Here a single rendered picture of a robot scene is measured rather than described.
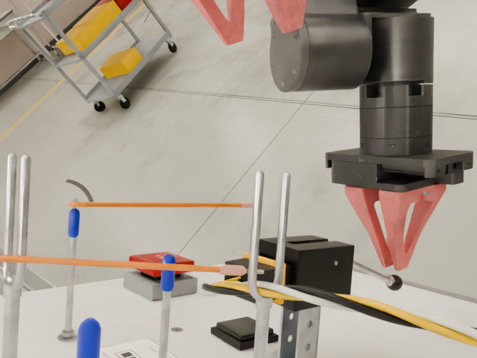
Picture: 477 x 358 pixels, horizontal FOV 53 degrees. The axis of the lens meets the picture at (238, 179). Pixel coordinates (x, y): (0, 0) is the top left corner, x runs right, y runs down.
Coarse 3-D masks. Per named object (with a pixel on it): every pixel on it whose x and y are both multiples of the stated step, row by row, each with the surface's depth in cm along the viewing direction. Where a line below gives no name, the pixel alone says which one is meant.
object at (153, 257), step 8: (136, 256) 50; (144, 256) 50; (152, 256) 50; (160, 256) 50; (176, 256) 51; (192, 264) 50; (144, 272) 48; (152, 272) 47; (160, 272) 47; (176, 272) 48; (184, 272) 49
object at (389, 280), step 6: (336, 264) 32; (354, 264) 37; (360, 264) 37; (360, 270) 38; (366, 270) 38; (372, 270) 38; (378, 276) 39; (384, 276) 39; (390, 276) 40; (390, 282) 40
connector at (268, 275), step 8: (264, 256) 33; (272, 256) 33; (232, 264) 30; (240, 264) 30; (248, 264) 30; (264, 264) 30; (288, 264) 31; (264, 272) 29; (272, 272) 30; (288, 272) 31; (224, 280) 31; (240, 280) 30; (256, 280) 29; (264, 280) 29; (272, 280) 30; (288, 280) 31; (240, 296) 30; (248, 296) 29
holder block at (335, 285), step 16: (272, 240) 33; (288, 240) 34; (304, 240) 34; (320, 240) 35; (288, 256) 31; (304, 256) 31; (320, 256) 32; (336, 256) 33; (352, 256) 34; (304, 272) 31; (320, 272) 32; (336, 272) 33; (320, 288) 32; (336, 288) 33; (288, 304) 31; (304, 304) 31
